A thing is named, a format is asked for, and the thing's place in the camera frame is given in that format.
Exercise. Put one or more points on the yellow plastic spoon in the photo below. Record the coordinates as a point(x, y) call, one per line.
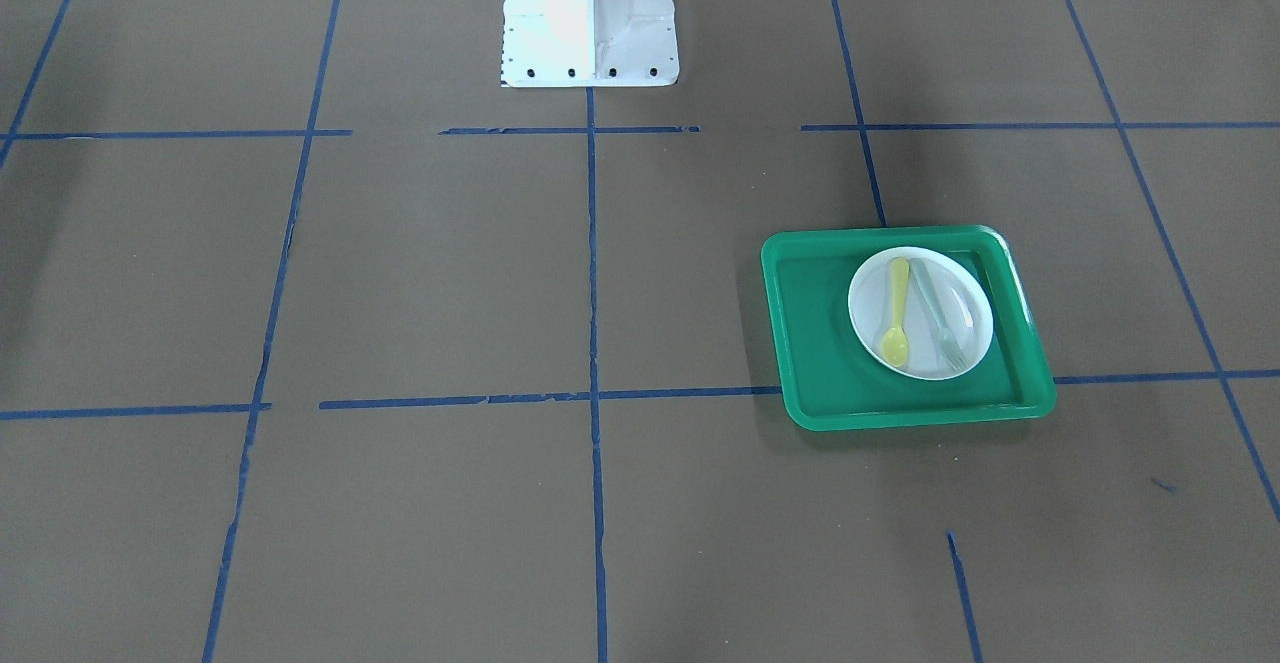
point(894, 345)

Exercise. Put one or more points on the pale green plastic fork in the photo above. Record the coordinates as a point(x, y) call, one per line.
point(945, 342)

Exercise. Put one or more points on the green plastic tray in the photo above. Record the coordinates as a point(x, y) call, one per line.
point(830, 383)

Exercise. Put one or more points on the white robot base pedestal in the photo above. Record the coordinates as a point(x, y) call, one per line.
point(582, 43)

